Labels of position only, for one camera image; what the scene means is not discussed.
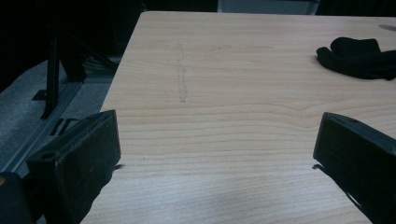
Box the black sock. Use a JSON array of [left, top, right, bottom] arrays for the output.
[[316, 36, 396, 81]]

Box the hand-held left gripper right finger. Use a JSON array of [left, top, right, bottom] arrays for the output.
[[312, 111, 396, 224]]

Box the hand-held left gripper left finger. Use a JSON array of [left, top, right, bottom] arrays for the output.
[[26, 109, 121, 224]]

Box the black metal stand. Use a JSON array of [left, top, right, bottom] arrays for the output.
[[32, 31, 120, 120]]

